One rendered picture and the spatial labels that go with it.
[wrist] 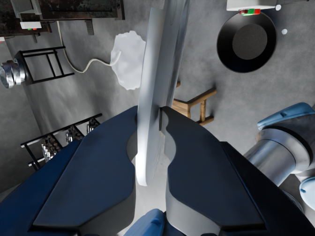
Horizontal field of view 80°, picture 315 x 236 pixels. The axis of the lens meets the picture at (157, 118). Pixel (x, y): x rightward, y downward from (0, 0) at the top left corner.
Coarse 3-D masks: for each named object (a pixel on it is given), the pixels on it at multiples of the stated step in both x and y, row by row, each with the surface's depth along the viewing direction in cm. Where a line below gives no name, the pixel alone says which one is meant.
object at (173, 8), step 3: (174, 0) 10; (174, 3) 10; (174, 6) 10; (171, 9) 9; (174, 9) 11; (171, 12) 10; (174, 12) 11; (171, 15) 10; (171, 18) 10; (171, 21) 10; (171, 24) 10
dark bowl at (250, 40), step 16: (240, 16) 95; (256, 16) 91; (224, 32) 103; (240, 32) 102; (256, 32) 97; (272, 32) 88; (224, 48) 107; (240, 48) 104; (256, 48) 99; (272, 48) 90; (224, 64) 107; (240, 64) 105; (256, 64) 98
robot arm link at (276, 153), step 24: (264, 120) 44; (288, 120) 41; (312, 120) 40; (264, 144) 40; (288, 144) 38; (312, 144) 38; (264, 168) 36; (288, 168) 37; (312, 168) 40; (144, 216) 34
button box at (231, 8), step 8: (232, 0) 43; (240, 0) 42; (248, 0) 41; (256, 0) 40; (264, 0) 42; (272, 0) 46; (232, 8) 44; (240, 8) 43; (256, 8) 47; (264, 8) 49
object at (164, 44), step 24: (168, 0) 8; (168, 24) 9; (168, 48) 11; (144, 72) 9; (168, 72) 15; (144, 96) 10; (168, 96) 27; (144, 120) 10; (144, 144) 11; (144, 168) 13
